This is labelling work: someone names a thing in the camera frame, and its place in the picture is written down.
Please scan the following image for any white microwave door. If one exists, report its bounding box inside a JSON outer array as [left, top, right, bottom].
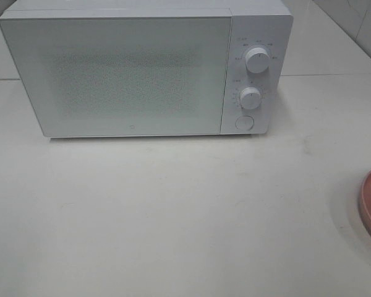
[[0, 17, 231, 137]]

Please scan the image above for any round white door button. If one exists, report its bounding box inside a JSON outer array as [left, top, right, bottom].
[[235, 116, 255, 131]]

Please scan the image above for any upper white microwave knob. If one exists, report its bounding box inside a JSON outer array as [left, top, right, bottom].
[[244, 45, 270, 74]]

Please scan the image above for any white microwave oven body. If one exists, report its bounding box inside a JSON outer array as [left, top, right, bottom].
[[0, 1, 293, 137]]

